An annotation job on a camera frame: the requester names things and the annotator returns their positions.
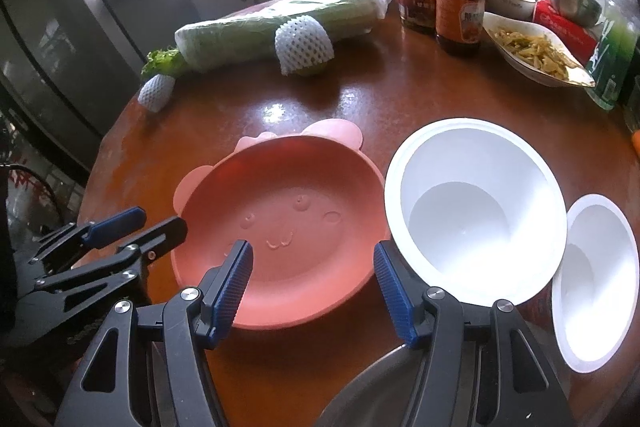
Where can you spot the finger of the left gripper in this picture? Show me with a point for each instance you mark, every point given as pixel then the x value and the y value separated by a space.
pixel 142 249
pixel 59 250

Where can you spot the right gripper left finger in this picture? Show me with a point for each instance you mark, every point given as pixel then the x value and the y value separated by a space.
pixel 195 321

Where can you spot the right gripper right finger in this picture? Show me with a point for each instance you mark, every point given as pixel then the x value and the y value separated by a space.
pixel 429 319

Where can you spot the round steel pan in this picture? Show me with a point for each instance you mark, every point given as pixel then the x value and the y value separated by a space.
pixel 379 395

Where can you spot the red white paper bowl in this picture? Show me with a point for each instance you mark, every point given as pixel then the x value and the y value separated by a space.
pixel 474 209
pixel 595 290

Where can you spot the pink animal-ear plate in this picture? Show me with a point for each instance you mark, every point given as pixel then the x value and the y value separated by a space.
pixel 311 206

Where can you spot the foam-netted fruit left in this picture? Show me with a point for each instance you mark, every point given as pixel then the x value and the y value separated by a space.
pixel 156 93

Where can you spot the foam-netted fruit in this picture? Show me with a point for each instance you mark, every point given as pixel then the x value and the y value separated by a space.
pixel 156 93
pixel 302 46

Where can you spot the green leafy lettuce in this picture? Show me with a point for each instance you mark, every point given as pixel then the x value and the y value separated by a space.
pixel 167 62

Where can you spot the grey refrigerator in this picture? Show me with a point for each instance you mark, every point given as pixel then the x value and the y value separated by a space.
pixel 69 67

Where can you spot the foam-netted fruit right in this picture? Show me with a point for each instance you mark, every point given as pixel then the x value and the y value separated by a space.
pixel 302 46

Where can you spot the white dish with food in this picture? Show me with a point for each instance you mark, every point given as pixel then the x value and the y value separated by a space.
pixel 536 52

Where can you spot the wrapped napa cabbage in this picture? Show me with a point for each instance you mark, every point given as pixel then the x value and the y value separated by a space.
pixel 250 36

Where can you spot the red box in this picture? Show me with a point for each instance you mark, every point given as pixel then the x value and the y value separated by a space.
pixel 578 40

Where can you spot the brown sauce bottle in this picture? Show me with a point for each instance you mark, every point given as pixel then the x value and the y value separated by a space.
pixel 459 25

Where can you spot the white ceramic bowl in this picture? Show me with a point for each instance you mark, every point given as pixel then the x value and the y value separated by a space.
pixel 516 9

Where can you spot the green liquid plastic bottle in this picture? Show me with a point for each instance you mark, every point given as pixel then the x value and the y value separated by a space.
pixel 612 56

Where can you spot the small steel bowl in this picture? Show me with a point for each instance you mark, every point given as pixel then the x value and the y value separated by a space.
pixel 584 13

